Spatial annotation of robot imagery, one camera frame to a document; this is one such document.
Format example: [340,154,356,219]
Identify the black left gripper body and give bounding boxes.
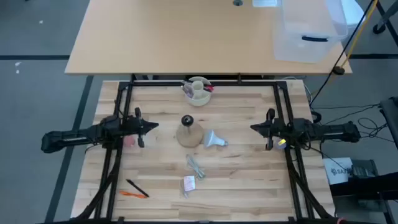
[123,107,146,149]

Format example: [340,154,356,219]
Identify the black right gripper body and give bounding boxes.
[264,108,296,151]

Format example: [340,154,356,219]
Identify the wooden lamp base black socket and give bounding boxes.
[175,114,205,148]

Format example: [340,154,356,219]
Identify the white reflector lightbulb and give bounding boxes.
[203,129,229,149]

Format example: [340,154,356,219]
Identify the beige round desk organizer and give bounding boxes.
[181,76,213,107]

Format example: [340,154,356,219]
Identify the black pen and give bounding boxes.
[126,179,150,198]

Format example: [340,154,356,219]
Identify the orange pen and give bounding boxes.
[119,190,147,199]

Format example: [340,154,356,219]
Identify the clear bag with pink card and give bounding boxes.
[179,174,197,199]

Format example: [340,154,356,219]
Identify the white printed paper bag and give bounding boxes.
[322,157,354,185]

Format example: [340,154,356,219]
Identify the clear plastic storage box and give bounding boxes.
[272,0,349,64]

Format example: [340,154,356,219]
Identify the beige desk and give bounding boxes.
[64,0,353,75]

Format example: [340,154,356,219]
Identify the black keyboard device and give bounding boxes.
[351,159,379,179]

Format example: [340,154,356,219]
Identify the black side table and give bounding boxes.
[329,177,398,224]

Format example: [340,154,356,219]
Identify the black side cabinet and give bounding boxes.
[379,96,398,150]

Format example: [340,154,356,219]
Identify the yellow pole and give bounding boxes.
[313,0,379,94]

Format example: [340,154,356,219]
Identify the white round bin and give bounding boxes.
[340,0,365,40]

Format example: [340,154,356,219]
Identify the black caster stand leg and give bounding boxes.
[372,0,398,35]

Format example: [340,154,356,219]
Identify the white cable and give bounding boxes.
[281,76,313,105]

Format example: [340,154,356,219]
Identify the grey coiled cable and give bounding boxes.
[185,154,206,181]

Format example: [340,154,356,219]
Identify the black aluminium table frame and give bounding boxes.
[73,79,338,224]

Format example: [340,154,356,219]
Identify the black floor cable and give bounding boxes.
[310,104,389,144]

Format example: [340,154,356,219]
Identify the black slanted cable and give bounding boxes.
[309,0,376,106]

